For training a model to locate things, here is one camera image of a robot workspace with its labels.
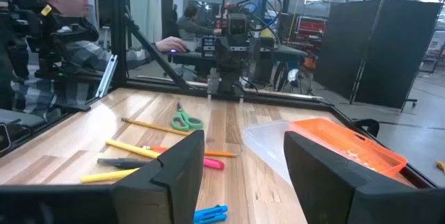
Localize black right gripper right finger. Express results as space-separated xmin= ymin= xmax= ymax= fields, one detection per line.
xmin=283 ymin=129 xmax=375 ymax=224

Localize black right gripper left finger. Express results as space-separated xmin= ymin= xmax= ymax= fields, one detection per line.
xmin=113 ymin=129 xmax=205 ymax=224

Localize blue pen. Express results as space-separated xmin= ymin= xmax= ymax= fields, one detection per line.
xmin=193 ymin=204 xmax=229 ymax=224

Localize clear supply box orange lid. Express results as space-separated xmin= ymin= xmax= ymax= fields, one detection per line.
xmin=243 ymin=118 xmax=408 ymax=187

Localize pink highlighter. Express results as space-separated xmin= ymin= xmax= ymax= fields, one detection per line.
xmin=149 ymin=146 xmax=226 ymax=170

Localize grey pen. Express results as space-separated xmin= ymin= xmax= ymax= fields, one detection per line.
xmin=97 ymin=157 xmax=151 ymax=170

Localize yellow highlighter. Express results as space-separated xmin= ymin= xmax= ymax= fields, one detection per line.
xmin=105 ymin=138 xmax=161 ymax=159
xmin=80 ymin=167 xmax=140 ymax=184

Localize orange pencil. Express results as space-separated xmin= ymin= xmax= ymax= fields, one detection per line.
xmin=140 ymin=145 xmax=240 ymax=158

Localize yellow pencil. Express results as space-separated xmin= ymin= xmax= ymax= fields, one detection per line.
xmin=120 ymin=117 xmax=191 ymax=137

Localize green handled scissors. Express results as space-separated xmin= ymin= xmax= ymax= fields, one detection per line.
xmin=170 ymin=101 xmax=204 ymax=132

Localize dark grey desk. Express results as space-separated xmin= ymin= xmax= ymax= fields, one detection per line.
xmin=169 ymin=45 xmax=309 ymax=79

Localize red tool cabinet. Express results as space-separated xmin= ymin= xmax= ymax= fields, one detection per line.
xmin=295 ymin=17 xmax=327 ymax=44

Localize black folding partition screen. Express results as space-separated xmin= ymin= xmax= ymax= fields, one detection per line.
xmin=314 ymin=0 xmax=444 ymax=112

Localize black robot apparatus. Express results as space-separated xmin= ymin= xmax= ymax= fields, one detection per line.
xmin=0 ymin=0 xmax=102 ymax=113

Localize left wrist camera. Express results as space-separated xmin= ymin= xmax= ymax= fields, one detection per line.
xmin=227 ymin=13 xmax=248 ymax=38

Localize silver metal bracket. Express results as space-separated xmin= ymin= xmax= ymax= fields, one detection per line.
xmin=95 ymin=54 xmax=118 ymax=99

